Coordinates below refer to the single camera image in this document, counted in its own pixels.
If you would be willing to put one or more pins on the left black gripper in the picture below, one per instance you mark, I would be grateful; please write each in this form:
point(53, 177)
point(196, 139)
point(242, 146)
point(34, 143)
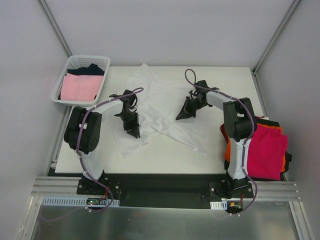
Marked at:
point(131, 124)

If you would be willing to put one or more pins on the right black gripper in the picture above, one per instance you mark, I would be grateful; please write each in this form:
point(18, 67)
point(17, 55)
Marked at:
point(189, 108)

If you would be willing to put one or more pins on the white t shirt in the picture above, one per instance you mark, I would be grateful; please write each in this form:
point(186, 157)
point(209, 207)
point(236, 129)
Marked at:
point(158, 106)

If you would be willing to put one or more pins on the red t shirt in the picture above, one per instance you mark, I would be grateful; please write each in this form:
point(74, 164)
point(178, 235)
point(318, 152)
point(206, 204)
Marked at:
point(224, 133)

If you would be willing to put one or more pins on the black t shirt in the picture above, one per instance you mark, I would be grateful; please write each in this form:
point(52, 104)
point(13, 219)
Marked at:
point(267, 122)

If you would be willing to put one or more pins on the magenta t shirt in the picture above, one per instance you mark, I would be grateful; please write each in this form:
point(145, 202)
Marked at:
point(267, 152)

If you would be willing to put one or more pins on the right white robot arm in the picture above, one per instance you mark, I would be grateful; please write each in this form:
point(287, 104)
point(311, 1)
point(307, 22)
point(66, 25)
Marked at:
point(239, 124)

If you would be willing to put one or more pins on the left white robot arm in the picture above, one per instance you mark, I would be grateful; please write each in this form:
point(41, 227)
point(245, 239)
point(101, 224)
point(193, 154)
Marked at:
point(82, 133)

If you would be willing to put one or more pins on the pink t shirt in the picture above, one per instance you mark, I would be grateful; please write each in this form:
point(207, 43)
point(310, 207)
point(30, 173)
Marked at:
point(80, 88)

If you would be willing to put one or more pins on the navy t shirt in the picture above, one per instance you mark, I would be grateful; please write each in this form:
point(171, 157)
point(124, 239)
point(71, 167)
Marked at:
point(91, 70)

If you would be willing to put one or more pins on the right white cable duct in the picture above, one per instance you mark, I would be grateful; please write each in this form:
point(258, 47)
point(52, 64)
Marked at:
point(219, 205)

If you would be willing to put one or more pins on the white cable duct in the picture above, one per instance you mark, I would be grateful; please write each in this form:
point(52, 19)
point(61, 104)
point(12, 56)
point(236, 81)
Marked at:
point(219, 205)
point(78, 202)

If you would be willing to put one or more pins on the left white cable duct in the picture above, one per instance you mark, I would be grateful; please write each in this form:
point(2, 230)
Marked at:
point(78, 202)

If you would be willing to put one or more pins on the aluminium rail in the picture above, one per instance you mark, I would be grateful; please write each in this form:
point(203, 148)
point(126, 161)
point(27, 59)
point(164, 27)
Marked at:
point(278, 191)

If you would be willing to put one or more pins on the left aluminium frame post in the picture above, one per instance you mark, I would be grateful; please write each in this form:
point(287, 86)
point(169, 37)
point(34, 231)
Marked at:
point(55, 27)

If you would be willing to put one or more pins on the aluminium frame post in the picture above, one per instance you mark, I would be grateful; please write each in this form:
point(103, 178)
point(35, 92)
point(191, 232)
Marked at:
point(55, 27)
point(276, 35)

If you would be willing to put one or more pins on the right aluminium frame post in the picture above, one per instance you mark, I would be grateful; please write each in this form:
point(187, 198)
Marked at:
point(276, 35)

